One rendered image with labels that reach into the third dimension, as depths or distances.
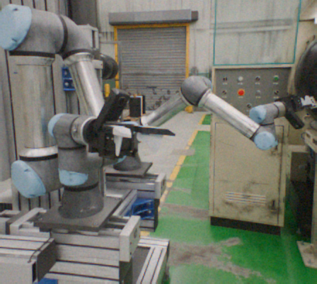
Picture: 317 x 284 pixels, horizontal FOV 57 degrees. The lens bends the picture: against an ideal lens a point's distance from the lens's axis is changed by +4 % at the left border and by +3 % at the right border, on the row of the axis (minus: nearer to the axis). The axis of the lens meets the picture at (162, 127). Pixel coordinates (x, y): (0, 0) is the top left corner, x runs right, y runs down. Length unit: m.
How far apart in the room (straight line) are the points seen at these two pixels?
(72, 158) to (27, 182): 0.17
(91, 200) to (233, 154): 1.44
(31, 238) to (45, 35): 0.67
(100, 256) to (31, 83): 0.59
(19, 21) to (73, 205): 0.57
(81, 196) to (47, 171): 0.17
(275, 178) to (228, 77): 0.83
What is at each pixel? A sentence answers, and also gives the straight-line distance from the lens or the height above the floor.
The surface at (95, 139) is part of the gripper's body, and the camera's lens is 0.72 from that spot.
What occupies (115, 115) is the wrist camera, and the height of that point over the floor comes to 1.09.
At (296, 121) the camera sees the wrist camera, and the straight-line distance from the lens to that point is 1.50.
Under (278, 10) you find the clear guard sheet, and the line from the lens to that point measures 2.27.
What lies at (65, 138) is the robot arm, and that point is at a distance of 0.79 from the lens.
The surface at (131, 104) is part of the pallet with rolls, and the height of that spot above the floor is 0.50.
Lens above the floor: 1.17
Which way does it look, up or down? 10 degrees down
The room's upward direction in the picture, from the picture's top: straight up
